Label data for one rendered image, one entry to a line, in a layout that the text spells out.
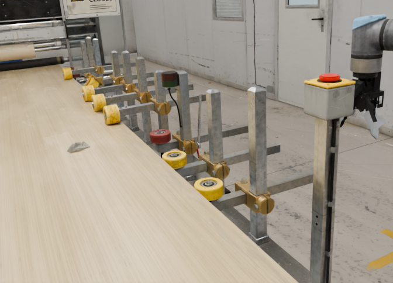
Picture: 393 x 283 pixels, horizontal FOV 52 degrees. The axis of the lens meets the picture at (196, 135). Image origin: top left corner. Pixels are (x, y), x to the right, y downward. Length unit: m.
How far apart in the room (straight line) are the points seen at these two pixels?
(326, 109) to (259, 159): 0.35
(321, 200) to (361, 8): 3.57
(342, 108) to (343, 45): 3.71
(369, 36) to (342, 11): 3.23
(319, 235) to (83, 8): 3.07
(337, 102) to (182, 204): 0.46
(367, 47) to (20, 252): 1.07
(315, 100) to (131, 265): 0.49
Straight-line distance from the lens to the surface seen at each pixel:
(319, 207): 0.93
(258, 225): 1.19
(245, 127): 1.72
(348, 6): 4.48
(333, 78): 0.83
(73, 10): 3.67
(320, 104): 0.82
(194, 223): 0.95
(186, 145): 1.53
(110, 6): 3.74
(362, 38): 1.31
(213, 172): 1.33
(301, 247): 2.46
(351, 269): 2.35
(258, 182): 1.13
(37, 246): 0.98
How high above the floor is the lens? 1.40
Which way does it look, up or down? 19 degrees down
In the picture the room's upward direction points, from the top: 4 degrees counter-clockwise
